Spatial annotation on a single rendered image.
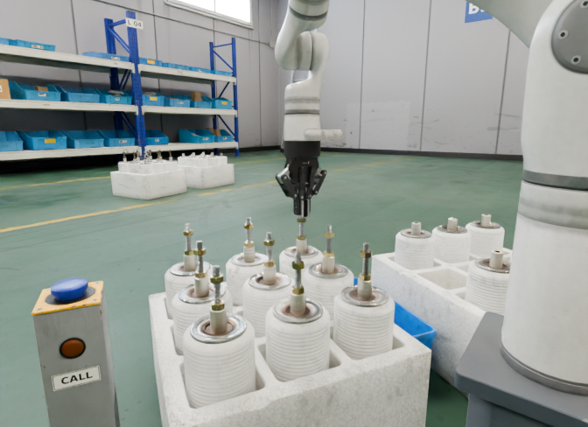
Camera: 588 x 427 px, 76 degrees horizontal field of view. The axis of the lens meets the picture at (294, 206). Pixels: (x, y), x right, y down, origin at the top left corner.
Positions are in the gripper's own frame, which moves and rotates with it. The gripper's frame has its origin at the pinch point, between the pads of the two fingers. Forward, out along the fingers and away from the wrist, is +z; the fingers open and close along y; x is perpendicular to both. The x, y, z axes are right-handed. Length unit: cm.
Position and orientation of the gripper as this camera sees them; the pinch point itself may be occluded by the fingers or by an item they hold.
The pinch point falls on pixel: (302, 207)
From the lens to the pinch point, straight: 79.0
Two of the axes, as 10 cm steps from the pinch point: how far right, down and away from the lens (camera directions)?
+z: 0.0, 9.8, 2.1
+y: -7.4, 1.4, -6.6
